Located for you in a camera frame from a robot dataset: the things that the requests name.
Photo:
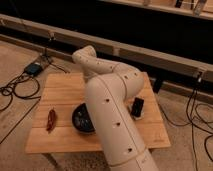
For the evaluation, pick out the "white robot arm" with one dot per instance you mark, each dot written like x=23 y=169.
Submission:
x=108 y=84

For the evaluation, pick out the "black phone on stand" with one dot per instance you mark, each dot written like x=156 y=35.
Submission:
x=137 y=108

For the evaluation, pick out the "black tripod stand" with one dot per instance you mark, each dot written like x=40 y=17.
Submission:
x=47 y=57

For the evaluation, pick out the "black bowl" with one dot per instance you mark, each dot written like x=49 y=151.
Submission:
x=81 y=119

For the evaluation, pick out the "red chili pepper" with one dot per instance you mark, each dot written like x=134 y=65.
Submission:
x=51 y=120

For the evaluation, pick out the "wooden table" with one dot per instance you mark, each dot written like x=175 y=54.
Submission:
x=63 y=93

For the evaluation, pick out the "black power adapter box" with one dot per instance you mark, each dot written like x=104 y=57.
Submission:
x=33 y=69

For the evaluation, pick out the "long wooden beam rail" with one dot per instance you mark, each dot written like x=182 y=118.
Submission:
x=146 y=56

